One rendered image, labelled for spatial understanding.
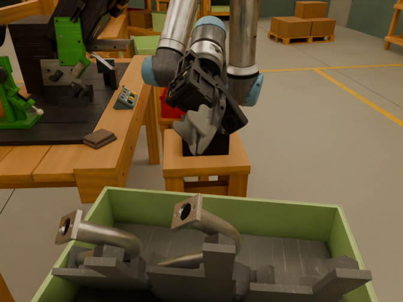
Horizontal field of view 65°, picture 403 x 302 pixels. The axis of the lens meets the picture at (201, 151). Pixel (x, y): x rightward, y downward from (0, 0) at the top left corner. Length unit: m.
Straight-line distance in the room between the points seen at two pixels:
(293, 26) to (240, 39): 6.25
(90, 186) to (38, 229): 1.24
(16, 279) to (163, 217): 1.34
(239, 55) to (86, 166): 0.61
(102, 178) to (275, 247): 0.60
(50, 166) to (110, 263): 0.77
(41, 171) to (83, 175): 0.14
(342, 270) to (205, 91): 0.34
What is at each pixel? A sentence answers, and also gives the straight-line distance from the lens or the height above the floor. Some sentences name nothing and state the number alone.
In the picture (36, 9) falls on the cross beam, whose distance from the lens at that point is 2.42.
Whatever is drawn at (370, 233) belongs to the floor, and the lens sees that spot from 2.34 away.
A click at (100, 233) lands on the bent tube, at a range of 0.50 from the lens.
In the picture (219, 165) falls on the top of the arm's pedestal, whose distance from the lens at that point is 1.15.
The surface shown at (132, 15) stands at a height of 0.87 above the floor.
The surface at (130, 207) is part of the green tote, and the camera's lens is 0.90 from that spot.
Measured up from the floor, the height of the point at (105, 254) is 1.12.
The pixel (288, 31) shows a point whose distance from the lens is 7.21.
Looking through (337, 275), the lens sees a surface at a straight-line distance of 0.47.
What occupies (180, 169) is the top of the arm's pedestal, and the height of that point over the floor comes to 0.85.
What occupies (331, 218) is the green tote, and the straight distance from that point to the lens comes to 0.88.
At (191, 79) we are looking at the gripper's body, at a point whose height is 1.31.
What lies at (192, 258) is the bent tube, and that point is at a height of 1.01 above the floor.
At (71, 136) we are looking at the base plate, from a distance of 1.33.
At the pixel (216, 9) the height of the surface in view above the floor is 0.31.
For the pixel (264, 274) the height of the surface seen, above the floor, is 0.95.
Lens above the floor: 1.48
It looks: 31 degrees down
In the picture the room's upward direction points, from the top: straight up
